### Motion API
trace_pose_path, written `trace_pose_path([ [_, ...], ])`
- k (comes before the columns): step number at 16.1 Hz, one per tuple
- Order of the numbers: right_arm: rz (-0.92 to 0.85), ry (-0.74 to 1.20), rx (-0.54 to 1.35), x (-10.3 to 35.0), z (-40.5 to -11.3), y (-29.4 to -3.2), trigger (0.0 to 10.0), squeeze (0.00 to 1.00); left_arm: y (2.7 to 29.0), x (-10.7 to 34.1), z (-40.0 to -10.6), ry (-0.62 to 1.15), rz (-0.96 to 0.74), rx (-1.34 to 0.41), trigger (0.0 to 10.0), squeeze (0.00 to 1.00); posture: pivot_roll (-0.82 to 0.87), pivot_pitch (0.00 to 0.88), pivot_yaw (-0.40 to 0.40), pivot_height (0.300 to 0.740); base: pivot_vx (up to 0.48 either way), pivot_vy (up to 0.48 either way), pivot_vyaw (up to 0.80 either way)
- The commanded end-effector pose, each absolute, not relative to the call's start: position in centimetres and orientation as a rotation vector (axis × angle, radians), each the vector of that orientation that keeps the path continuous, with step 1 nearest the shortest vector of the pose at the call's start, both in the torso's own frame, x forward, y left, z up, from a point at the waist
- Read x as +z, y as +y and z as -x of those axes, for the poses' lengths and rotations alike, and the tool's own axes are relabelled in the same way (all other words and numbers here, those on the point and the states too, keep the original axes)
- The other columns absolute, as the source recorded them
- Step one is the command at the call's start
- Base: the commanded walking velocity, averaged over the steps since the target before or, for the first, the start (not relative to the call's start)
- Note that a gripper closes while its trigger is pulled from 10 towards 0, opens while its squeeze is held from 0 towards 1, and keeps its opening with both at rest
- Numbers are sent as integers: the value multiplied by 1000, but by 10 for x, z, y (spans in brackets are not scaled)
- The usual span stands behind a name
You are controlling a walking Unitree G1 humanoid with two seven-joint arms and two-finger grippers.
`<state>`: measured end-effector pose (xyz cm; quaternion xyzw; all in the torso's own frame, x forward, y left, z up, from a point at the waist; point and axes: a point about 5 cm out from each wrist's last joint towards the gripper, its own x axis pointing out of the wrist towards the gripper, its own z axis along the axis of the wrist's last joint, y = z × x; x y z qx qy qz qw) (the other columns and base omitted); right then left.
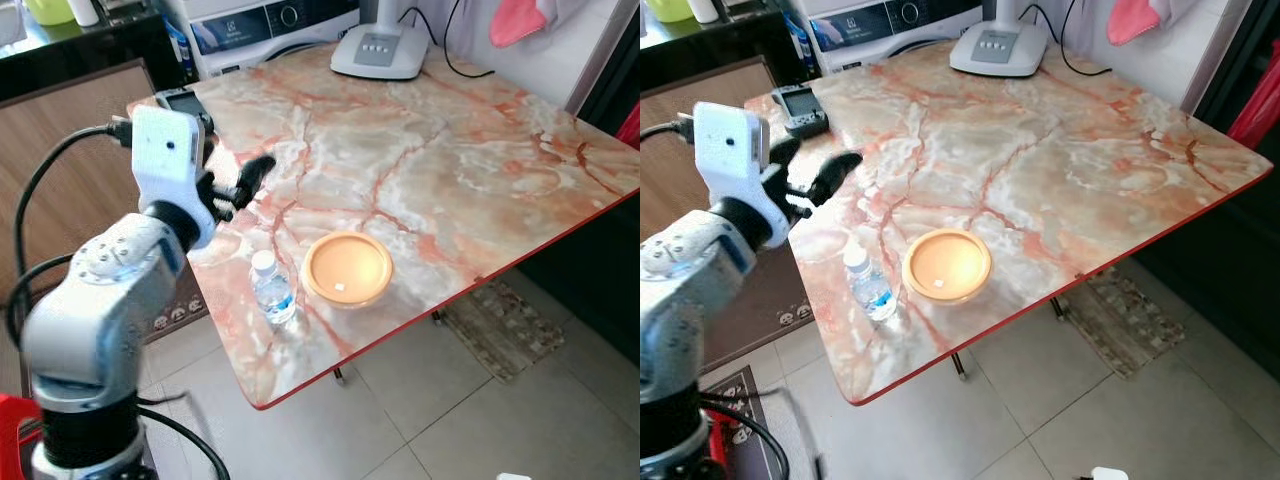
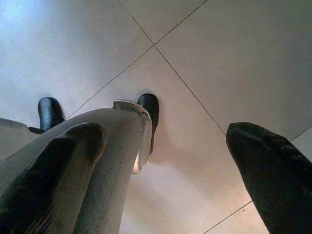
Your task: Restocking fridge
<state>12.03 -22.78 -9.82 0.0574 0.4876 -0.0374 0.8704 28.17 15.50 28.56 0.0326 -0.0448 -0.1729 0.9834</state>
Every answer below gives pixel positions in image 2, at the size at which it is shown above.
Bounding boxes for black robot left foot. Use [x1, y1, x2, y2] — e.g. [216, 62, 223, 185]
[28, 97, 66, 134]

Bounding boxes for black robot right foot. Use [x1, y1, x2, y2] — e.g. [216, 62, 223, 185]
[137, 93, 160, 156]

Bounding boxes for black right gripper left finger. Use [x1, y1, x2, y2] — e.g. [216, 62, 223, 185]
[0, 122, 105, 234]

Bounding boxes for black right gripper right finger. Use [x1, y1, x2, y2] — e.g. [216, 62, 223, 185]
[226, 122, 312, 234]

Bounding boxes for black robot foot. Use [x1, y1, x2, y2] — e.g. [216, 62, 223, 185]
[28, 97, 66, 134]
[137, 93, 160, 156]

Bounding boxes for silver robot right leg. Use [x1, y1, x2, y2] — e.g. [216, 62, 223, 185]
[0, 98, 153, 234]

